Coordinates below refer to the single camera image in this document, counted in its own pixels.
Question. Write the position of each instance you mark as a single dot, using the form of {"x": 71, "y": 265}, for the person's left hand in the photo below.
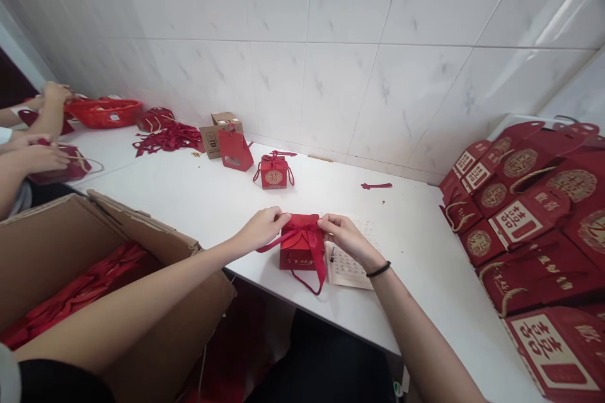
{"x": 260, "y": 230}

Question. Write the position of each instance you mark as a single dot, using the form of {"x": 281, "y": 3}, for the person's right hand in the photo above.
{"x": 352, "y": 242}

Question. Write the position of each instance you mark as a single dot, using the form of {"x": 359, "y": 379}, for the person's right index finger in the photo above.
{"x": 333, "y": 219}

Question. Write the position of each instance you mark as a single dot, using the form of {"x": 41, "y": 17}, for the person's left index finger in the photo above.
{"x": 276, "y": 212}

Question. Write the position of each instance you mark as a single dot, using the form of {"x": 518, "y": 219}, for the person's left thumb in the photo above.
{"x": 278, "y": 227}

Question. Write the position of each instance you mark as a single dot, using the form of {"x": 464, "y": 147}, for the person's right fingers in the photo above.
{"x": 336, "y": 246}

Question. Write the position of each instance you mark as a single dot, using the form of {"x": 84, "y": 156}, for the person's right thumb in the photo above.
{"x": 330, "y": 230}

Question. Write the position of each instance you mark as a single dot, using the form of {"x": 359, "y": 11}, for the red satin ribbon bow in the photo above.
{"x": 307, "y": 233}

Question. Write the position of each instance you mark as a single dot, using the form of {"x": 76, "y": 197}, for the printed white paper booklet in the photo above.
{"x": 364, "y": 252}

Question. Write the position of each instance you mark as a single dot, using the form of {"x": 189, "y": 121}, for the plain red gift box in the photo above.
{"x": 298, "y": 252}

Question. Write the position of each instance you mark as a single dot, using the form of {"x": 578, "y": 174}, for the small red box gold emblem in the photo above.
{"x": 274, "y": 174}

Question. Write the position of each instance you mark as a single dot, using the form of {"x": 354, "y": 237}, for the short red ribbon piece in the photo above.
{"x": 375, "y": 185}

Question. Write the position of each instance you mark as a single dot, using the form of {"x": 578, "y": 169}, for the small brown cardboard box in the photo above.
{"x": 210, "y": 141}

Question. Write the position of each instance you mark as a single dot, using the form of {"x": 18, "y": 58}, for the person's legs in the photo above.
{"x": 321, "y": 365}

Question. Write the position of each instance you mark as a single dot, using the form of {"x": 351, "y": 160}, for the pile of loose red ribbons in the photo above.
{"x": 165, "y": 138}

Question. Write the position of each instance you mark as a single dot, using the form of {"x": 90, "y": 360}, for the red plastic basket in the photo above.
{"x": 106, "y": 114}

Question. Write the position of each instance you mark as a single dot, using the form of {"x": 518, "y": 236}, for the pile of red gift boxes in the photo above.
{"x": 534, "y": 233}

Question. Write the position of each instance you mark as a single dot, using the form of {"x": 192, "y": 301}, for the heap of red ribbons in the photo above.
{"x": 80, "y": 289}

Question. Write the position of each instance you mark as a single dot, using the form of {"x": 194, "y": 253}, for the dark red gift box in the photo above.
{"x": 71, "y": 164}

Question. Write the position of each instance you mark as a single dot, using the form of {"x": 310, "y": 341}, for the red carrier box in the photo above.
{"x": 66, "y": 126}

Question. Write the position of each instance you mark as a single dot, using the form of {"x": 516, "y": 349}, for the large brown cardboard carton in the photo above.
{"x": 47, "y": 252}

